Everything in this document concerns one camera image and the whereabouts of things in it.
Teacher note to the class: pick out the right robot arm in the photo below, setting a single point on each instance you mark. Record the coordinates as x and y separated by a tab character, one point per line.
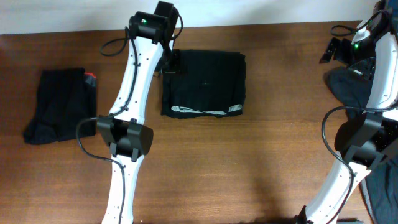
363	143

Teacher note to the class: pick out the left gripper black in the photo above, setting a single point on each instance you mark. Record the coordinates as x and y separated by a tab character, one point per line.
175	66

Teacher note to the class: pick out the dark grey clothes pile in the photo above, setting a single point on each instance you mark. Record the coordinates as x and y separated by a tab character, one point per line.
379	188

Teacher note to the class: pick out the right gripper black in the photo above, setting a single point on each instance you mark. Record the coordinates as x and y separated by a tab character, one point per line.
343	46

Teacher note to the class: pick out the folded black shorts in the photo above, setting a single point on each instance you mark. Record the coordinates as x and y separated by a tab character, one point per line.
64	98

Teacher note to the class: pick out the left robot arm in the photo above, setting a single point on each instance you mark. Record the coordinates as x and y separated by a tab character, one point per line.
149	39

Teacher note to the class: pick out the dark green shorts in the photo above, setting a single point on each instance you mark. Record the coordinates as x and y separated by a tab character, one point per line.
213	85

